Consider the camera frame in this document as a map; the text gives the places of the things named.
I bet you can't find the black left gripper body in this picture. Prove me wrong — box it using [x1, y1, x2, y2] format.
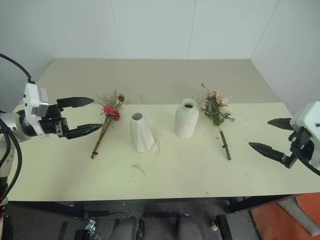
[37, 102, 70, 140]

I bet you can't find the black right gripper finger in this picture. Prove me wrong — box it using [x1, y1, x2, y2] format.
[267, 117, 293, 131]
[248, 141, 286, 165]

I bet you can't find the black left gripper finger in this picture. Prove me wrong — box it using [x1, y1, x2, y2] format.
[56, 96, 96, 111]
[66, 123, 104, 141]

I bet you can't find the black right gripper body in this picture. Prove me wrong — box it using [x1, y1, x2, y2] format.
[283, 126, 315, 169]

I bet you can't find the white twisted vase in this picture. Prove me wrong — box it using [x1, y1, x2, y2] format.
[129, 112, 156, 153]

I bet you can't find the white bottle-shaped vase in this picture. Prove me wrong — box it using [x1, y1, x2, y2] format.
[174, 97, 200, 139]

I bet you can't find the red dried flower bouquet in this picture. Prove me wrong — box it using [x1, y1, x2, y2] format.
[90, 88, 126, 160]

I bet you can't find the small loose dried sprig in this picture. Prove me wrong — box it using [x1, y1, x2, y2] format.
[131, 163, 147, 176]

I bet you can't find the pink dried flower bouquet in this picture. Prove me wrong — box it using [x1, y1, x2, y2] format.
[199, 82, 236, 161]

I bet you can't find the orange floor mat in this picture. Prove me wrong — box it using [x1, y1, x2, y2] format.
[249, 192, 320, 240]

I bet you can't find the grey floor mat piece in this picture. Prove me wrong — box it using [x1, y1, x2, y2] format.
[276, 196, 320, 236]

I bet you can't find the white caster wheel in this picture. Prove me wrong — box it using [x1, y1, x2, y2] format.
[210, 212, 226, 231]

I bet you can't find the silver caster wheel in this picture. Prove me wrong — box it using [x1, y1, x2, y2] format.
[84, 219, 97, 232]

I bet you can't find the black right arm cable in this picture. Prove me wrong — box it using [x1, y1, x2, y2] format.
[291, 139, 320, 176]

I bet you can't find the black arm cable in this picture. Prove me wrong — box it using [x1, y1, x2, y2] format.
[0, 53, 35, 85]
[291, 139, 320, 176]

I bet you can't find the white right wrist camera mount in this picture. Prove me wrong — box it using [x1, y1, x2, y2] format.
[289, 100, 320, 169]

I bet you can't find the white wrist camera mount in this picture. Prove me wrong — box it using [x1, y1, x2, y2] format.
[289, 100, 320, 169]
[22, 82, 51, 139]

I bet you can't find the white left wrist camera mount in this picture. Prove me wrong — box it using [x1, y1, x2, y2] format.
[22, 82, 51, 139]

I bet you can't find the black table frame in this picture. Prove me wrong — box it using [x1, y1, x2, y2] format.
[6, 192, 301, 220]

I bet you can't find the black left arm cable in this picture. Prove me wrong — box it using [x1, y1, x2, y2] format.
[0, 53, 35, 85]

